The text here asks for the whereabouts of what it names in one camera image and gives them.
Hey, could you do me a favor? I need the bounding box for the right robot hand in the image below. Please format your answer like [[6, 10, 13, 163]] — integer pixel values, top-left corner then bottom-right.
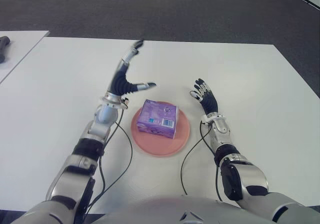
[[189, 78, 220, 116]]

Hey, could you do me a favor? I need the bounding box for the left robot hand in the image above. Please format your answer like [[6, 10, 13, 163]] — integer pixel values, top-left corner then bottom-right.
[[107, 40, 157, 97]]

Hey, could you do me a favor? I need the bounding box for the purple tissue paper pack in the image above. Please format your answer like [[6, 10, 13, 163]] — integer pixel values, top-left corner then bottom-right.
[[136, 98, 180, 140]]

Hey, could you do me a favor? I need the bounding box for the pink round plate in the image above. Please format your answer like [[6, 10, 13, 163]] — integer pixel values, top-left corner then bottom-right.
[[130, 100, 191, 158]]

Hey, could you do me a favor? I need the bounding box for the silver robot torso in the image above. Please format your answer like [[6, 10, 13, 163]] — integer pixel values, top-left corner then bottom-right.
[[82, 195, 273, 224]]

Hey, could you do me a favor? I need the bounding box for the black device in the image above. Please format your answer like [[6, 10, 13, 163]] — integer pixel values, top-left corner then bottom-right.
[[0, 35, 11, 64]]

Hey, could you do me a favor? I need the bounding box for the black cable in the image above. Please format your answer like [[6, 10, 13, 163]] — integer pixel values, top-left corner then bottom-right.
[[180, 118, 223, 202], [83, 103, 133, 215]]

